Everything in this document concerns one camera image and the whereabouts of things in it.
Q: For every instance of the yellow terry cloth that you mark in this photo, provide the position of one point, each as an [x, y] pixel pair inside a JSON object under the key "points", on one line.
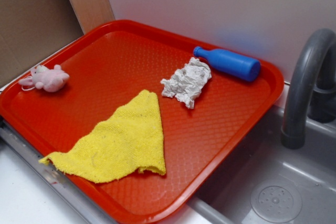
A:
{"points": [[131, 140]]}

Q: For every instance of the red plastic tray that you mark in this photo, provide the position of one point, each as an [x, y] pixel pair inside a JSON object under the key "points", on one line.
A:
{"points": [[108, 67]]}

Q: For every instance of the crumpled white paper towel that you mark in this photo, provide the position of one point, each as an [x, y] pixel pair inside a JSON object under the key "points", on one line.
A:
{"points": [[186, 84]]}

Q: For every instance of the grey toy faucet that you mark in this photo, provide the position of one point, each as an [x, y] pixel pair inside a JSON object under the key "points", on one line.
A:
{"points": [[312, 89]]}

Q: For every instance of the grey plastic sink basin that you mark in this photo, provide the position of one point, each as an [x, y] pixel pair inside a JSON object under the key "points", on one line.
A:
{"points": [[261, 181]]}

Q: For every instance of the pink plush bunny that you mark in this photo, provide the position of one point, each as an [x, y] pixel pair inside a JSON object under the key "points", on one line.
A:
{"points": [[43, 78]]}

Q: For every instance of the blue plastic bottle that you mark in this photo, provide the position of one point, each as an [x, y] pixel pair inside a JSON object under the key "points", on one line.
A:
{"points": [[240, 66]]}

